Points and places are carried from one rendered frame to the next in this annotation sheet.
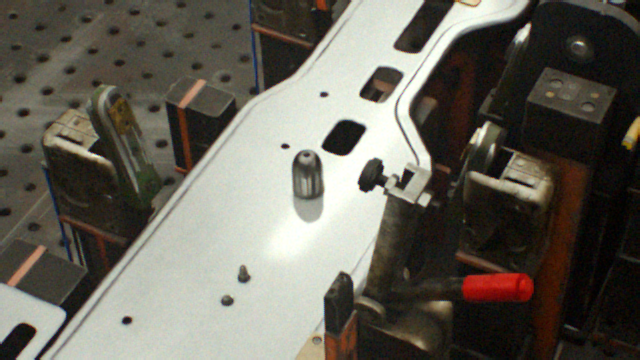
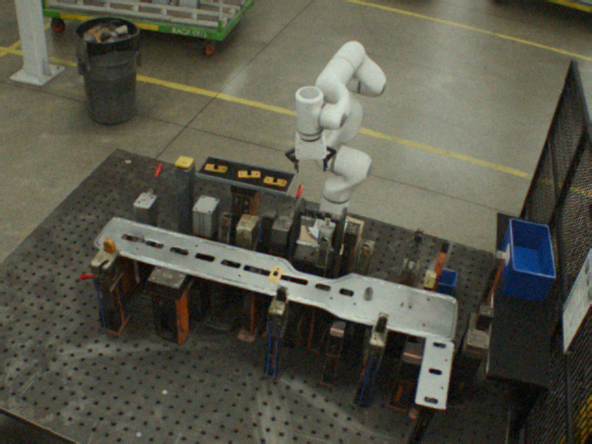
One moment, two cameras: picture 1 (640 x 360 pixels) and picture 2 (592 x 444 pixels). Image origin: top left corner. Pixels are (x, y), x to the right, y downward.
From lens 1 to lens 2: 2.32 m
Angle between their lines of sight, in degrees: 72
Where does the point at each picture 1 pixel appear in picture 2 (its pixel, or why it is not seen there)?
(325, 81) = (326, 298)
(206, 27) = (210, 405)
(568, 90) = (351, 228)
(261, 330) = (415, 300)
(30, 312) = (429, 344)
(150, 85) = (247, 417)
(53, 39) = not seen: outside the picture
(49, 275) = (413, 349)
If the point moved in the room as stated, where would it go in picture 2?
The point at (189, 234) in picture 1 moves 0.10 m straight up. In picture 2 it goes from (392, 318) to (398, 298)
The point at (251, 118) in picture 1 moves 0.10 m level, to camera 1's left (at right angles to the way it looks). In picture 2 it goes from (346, 313) to (355, 334)
